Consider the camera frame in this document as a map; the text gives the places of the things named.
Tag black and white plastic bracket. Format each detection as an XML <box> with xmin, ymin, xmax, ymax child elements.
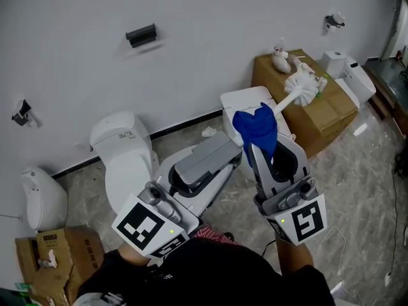
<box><xmin>11</xmin><ymin>99</ymin><xmax>42</xmax><ymax>128</ymax></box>

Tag plain brown cardboard box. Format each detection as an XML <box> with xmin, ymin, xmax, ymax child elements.
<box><xmin>251</xmin><ymin>49</ymin><xmax>360</xmax><ymax>159</ymax></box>

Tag white rectangular platform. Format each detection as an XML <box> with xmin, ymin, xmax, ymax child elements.
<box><xmin>331</xmin><ymin>281</ymin><xmax>350</xmax><ymax>299</ymax></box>

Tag dark brown-edged floor ledge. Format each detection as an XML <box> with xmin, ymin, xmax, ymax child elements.
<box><xmin>365</xmin><ymin>57</ymin><xmax>408</xmax><ymax>130</ymax></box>

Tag small white bottle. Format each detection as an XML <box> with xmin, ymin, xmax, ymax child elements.
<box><xmin>38</xmin><ymin>249</ymin><xmax>58</xmax><ymax>269</ymax></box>

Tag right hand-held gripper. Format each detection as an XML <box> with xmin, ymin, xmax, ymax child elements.
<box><xmin>248</xmin><ymin>133</ymin><xmax>328</xmax><ymax>247</ymax></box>

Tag white toilet with tank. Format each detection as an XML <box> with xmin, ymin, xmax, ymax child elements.
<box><xmin>89</xmin><ymin>112</ymin><xmax>160</xmax><ymax>216</ymax></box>

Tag grey door frame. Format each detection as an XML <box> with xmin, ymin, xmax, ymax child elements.
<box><xmin>381</xmin><ymin>0</ymin><xmax>408</xmax><ymax>62</ymax></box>

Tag grey-handled white toilet brush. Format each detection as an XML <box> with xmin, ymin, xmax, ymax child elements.
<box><xmin>174</xmin><ymin>73</ymin><xmax>323</xmax><ymax>187</ymax></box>

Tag person's left forearm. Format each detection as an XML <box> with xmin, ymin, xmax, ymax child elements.
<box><xmin>117</xmin><ymin>242</ymin><xmax>150</xmax><ymax>267</ymax></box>

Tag white flat-lid smart toilet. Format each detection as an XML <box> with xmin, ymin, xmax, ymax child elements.
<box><xmin>220</xmin><ymin>86</ymin><xmax>296</xmax><ymax>178</ymax></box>

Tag dark window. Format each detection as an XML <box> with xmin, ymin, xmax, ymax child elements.
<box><xmin>0</xmin><ymin>287</ymin><xmax>20</xmax><ymax>306</ymax></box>

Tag red checked trousers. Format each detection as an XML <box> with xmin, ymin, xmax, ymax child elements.
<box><xmin>194</xmin><ymin>223</ymin><xmax>243</xmax><ymax>245</ymax></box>

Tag grey wall bracket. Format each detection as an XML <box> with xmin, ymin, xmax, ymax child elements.
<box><xmin>324</xmin><ymin>11</ymin><xmax>347</xmax><ymax>33</ymax></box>

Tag white egg-shaped toilet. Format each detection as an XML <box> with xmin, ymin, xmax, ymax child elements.
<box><xmin>20</xmin><ymin>166</ymin><xmax>68</xmax><ymax>232</ymax></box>

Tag person's black shirt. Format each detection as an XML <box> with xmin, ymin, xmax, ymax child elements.
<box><xmin>75</xmin><ymin>237</ymin><xmax>335</xmax><ymax>306</ymax></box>

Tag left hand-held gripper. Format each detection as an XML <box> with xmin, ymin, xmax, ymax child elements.
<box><xmin>111</xmin><ymin>145</ymin><xmax>238</xmax><ymax>259</ymax></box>

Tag person's right forearm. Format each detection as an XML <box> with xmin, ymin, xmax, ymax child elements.
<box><xmin>274</xmin><ymin>234</ymin><xmax>315</xmax><ymax>277</ymax></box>

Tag thin white cable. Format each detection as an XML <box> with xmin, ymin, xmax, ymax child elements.
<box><xmin>314</xmin><ymin>226</ymin><xmax>347</xmax><ymax>280</ymax></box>

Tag large torn cardboard box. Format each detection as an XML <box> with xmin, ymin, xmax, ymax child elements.
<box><xmin>15</xmin><ymin>226</ymin><xmax>106</xmax><ymax>306</ymax></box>

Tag white square-tank toilet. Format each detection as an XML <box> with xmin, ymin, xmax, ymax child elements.
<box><xmin>320</xmin><ymin>51</ymin><xmax>377</xmax><ymax>110</ymax></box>

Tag black wall shelf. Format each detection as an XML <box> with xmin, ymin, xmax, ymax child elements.
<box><xmin>126</xmin><ymin>23</ymin><xmax>157</xmax><ymax>48</ymax></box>

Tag blue cloth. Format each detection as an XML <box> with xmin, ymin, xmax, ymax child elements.
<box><xmin>232</xmin><ymin>102</ymin><xmax>278</xmax><ymax>165</ymax></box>

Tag white fluffy bundle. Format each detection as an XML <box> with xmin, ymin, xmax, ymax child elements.
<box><xmin>272</xmin><ymin>51</ymin><xmax>291</xmax><ymax>74</ymax></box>

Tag white plastic sprayer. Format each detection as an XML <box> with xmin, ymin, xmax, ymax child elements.
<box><xmin>291</xmin><ymin>55</ymin><xmax>329</xmax><ymax>92</ymax></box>

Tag white spray bottle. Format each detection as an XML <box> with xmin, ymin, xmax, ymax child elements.
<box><xmin>273</xmin><ymin>38</ymin><xmax>288</xmax><ymax>55</ymax></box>

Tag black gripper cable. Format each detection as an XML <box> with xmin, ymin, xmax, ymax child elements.
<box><xmin>261</xmin><ymin>239</ymin><xmax>277</xmax><ymax>258</ymax></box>

